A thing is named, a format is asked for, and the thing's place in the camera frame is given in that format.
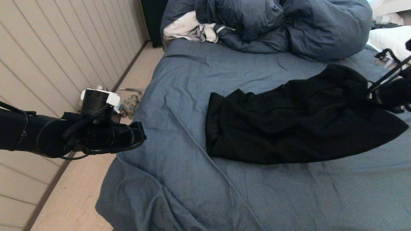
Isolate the black hoodie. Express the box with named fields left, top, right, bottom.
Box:
left=205, top=64, right=409, bottom=165

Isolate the white pillow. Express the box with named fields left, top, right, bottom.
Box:
left=367, top=26, right=411, bottom=66

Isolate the blue-sheeted bed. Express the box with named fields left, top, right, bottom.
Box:
left=95, top=38, right=411, bottom=231

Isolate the beige crumpled item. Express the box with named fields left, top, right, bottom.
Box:
left=372, top=13, right=404, bottom=27

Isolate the dark blue duvet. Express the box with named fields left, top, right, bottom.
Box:
left=160, top=0, right=373, bottom=62

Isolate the white blanket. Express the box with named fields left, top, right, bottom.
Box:
left=371, top=0, right=411, bottom=16

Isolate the crumpled white garment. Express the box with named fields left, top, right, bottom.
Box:
left=163, top=11, right=235, bottom=44

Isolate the black cabinet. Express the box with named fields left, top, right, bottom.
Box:
left=140, top=0, right=169, bottom=48

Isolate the colourful braided rope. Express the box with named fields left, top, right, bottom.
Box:
left=119, top=95, right=142, bottom=119

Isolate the smooth black left arm cable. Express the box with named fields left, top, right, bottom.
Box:
left=59, top=127, right=145, bottom=161

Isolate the black braided cable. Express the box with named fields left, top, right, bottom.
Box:
left=63, top=104, right=111, bottom=141

